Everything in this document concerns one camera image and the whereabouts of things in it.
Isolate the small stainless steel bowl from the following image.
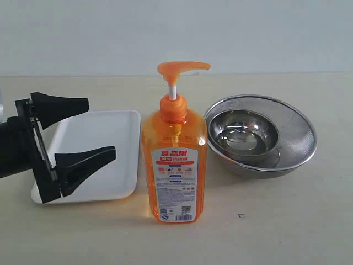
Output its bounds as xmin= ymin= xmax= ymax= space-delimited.
xmin=208 ymin=109 xmax=279 ymax=164

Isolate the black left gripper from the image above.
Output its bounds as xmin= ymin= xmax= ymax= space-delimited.
xmin=1 ymin=92 xmax=116 ymax=203

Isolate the orange pump soap bottle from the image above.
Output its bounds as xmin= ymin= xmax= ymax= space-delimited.
xmin=141 ymin=61 xmax=211 ymax=224

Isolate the steel mesh colander bowl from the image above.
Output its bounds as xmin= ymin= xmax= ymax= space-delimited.
xmin=204 ymin=94 xmax=317 ymax=178

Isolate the white rectangular foam tray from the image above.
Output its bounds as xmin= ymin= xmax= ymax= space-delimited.
xmin=48 ymin=110 xmax=141 ymax=204

